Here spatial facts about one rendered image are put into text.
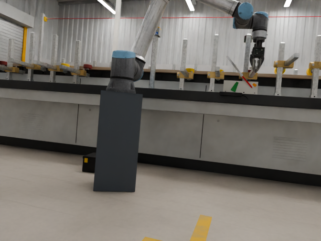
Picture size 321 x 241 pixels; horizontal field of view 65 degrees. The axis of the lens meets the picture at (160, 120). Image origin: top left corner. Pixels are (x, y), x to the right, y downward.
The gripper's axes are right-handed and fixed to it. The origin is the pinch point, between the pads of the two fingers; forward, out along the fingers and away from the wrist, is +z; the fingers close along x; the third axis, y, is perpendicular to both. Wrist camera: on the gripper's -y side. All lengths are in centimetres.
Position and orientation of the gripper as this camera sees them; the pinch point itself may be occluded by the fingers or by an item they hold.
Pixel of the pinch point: (255, 71)
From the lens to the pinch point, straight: 181.6
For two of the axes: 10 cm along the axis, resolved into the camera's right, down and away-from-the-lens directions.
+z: -0.8, 10.0, 0.3
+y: -2.4, 0.1, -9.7
